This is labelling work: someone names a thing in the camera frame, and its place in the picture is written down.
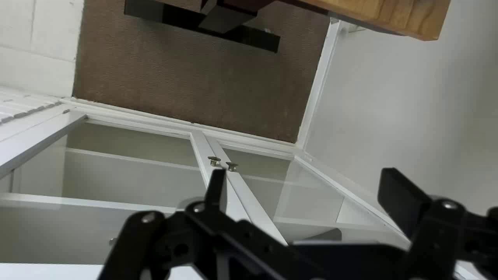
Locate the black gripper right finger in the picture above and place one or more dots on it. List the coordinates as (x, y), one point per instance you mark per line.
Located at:
(440, 231)

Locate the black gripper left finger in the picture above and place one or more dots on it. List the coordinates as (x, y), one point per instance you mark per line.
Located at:
(200, 235)

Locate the white glass-door cabinet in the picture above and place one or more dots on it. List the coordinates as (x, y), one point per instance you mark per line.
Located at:
(73, 172)

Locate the brown carpet rug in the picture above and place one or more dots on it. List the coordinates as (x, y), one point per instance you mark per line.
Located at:
(171, 72)

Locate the wooden table top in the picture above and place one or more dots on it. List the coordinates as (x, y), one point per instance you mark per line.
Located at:
(418, 19)

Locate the black table base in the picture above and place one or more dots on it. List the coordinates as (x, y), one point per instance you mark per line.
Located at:
(224, 19)

